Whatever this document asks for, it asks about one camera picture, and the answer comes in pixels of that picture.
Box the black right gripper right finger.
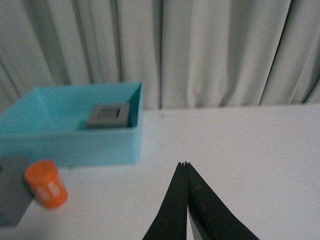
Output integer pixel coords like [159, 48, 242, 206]
[186, 163, 258, 240]

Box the light blue plastic box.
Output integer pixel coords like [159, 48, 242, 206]
[0, 82, 143, 167]

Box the gray block with round hole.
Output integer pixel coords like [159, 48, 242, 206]
[0, 157, 33, 228]

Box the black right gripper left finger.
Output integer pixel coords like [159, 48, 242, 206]
[143, 163, 188, 240]

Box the white pleated curtain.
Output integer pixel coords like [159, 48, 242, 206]
[0, 0, 320, 111]

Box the orange cylinder with white numbers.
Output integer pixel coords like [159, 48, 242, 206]
[24, 159, 68, 209]

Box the gray block with square hole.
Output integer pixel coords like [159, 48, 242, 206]
[86, 103, 130, 129]

